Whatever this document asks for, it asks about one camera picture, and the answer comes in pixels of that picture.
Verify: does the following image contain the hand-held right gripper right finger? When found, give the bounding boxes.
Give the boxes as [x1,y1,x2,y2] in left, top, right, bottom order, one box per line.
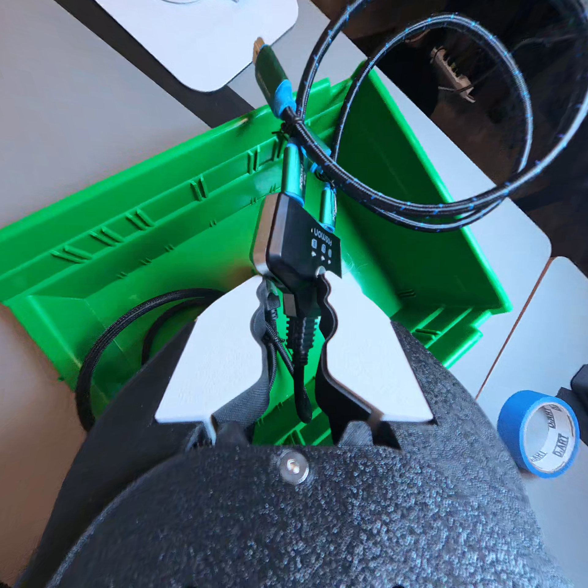
[316,276,437,424]

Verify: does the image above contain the grey tape strip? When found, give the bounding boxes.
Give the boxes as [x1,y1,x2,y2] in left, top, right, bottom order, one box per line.
[54,0,256,130]

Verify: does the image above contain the black device green lights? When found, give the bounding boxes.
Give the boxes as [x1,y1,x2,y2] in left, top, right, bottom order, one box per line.
[555,364,588,415]

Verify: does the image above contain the braided HDMI cable green plugs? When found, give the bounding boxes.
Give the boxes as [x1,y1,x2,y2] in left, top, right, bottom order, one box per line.
[294,13,534,236]
[254,0,588,233]

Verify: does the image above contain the green plastic bin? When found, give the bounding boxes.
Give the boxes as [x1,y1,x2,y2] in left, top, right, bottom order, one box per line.
[0,61,514,447]

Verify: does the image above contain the white stand base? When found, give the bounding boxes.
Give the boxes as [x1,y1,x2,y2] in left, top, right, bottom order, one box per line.
[93,0,300,93]

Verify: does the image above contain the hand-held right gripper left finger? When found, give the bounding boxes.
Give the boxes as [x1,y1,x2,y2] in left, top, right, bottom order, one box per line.
[154,276,276,425]

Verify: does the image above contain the blue tape roll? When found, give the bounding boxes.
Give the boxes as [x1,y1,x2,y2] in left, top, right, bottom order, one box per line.
[497,390,581,480]

